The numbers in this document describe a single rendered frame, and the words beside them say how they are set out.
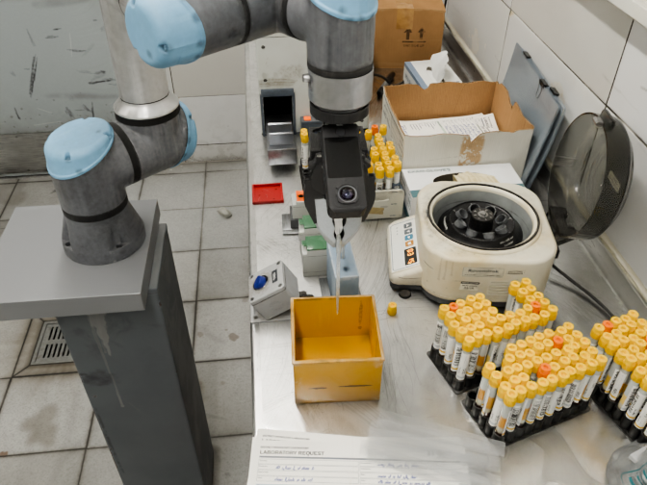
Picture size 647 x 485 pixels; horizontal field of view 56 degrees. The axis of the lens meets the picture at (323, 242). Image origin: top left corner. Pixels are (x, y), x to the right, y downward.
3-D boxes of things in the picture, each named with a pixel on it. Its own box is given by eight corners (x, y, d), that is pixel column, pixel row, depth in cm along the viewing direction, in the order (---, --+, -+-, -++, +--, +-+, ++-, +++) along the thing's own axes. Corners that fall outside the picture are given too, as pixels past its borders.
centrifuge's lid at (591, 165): (579, 83, 105) (625, 89, 106) (530, 200, 121) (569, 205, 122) (619, 148, 89) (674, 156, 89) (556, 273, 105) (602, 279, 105)
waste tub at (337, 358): (292, 339, 104) (290, 296, 98) (371, 336, 104) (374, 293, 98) (294, 405, 94) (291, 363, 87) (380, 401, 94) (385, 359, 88)
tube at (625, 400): (608, 412, 92) (632, 367, 85) (618, 408, 93) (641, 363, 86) (616, 421, 91) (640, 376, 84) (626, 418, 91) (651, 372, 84)
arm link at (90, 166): (46, 196, 112) (24, 130, 103) (114, 169, 119) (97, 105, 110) (78, 225, 105) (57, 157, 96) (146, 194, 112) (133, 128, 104)
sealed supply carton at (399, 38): (358, 30, 211) (360, -26, 200) (427, 30, 212) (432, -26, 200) (363, 68, 187) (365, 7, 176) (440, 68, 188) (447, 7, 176)
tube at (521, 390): (513, 433, 89) (528, 386, 83) (511, 443, 88) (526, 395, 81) (502, 429, 90) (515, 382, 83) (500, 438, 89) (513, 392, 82)
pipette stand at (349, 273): (319, 282, 115) (318, 241, 108) (355, 278, 116) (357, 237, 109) (325, 320, 107) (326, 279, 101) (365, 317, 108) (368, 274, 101)
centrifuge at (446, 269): (385, 223, 128) (389, 174, 121) (528, 228, 127) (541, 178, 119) (389, 305, 110) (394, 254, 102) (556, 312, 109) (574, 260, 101)
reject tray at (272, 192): (251, 187, 139) (251, 184, 138) (282, 185, 139) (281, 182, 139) (252, 204, 134) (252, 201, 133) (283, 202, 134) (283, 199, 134)
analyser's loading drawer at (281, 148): (265, 122, 158) (264, 104, 154) (291, 120, 158) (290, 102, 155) (269, 165, 142) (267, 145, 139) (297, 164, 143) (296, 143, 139)
